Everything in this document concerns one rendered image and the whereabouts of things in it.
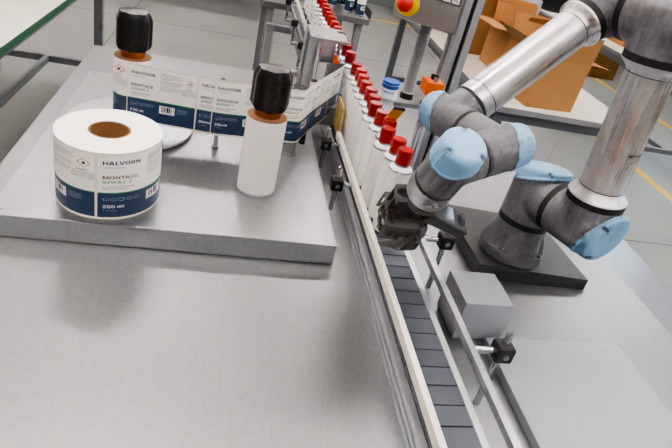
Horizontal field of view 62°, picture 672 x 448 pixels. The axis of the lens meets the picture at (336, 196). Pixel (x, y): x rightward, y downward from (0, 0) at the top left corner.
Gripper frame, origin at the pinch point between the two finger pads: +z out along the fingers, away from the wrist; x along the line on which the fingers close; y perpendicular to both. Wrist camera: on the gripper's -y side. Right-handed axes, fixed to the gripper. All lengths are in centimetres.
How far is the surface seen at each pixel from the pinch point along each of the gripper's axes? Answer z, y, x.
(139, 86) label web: 16, 57, -43
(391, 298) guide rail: -5.4, 4.1, 13.7
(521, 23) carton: 79, -110, -171
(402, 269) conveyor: 4.2, -2.4, 3.8
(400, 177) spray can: -2.9, -0.7, -14.0
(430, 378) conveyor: -9.8, 0.0, 28.5
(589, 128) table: 92, -146, -120
